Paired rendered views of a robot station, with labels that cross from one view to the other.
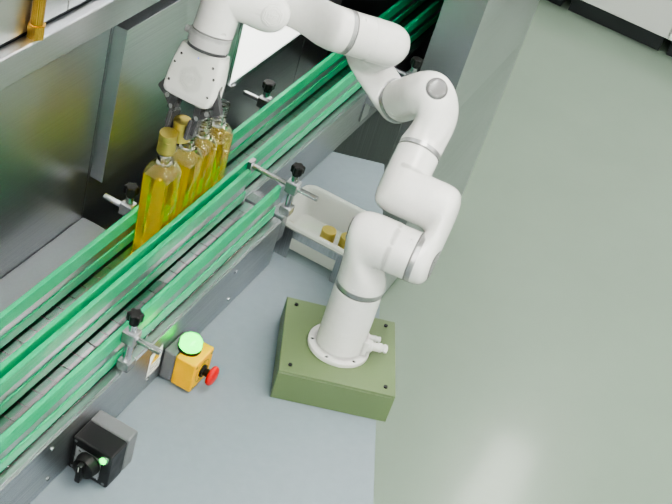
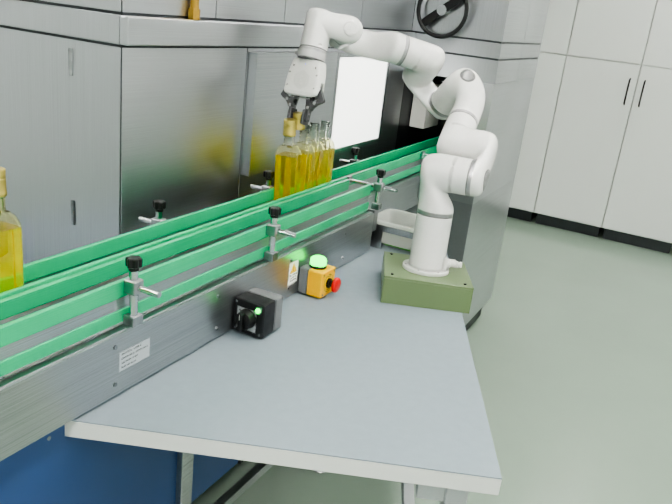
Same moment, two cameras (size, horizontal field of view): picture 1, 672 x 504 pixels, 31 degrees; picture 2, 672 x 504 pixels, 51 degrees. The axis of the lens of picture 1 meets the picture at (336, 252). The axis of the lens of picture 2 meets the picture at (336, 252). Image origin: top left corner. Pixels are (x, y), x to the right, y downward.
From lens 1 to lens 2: 96 cm
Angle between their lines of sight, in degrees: 20
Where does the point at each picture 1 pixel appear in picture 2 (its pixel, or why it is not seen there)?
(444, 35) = not seen: hidden behind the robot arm
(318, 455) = (422, 327)
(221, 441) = (347, 320)
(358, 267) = (432, 189)
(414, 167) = (461, 123)
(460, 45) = not seen: hidden behind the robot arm
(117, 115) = (255, 122)
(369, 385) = (452, 283)
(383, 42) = (427, 51)
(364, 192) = not seen: hidden behind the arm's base
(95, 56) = (237, 71)
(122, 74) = (256, 88)
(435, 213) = (481, 145)
